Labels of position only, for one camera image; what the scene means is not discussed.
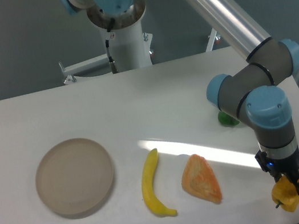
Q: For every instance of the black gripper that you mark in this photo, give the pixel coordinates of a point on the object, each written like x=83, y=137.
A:
x=288, y=166

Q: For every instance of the yellow bell pepper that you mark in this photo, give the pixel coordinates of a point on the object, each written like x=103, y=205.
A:
x=285, y=195

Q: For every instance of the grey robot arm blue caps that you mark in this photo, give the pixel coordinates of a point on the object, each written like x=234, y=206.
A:
x=252, y=96

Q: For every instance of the green bell pepper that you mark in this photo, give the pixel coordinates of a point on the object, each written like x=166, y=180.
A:
x=227, y=120

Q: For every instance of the beige round plate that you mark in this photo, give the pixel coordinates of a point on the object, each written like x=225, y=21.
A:
x=75, y=177

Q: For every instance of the orange bread slice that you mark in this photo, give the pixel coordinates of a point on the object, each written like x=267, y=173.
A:
x=199, y=180

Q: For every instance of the yellow banana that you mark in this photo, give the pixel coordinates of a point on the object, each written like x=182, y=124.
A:
x=150, y=199

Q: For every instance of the white stand leg right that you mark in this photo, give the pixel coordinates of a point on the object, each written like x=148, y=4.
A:
x=215, y=41

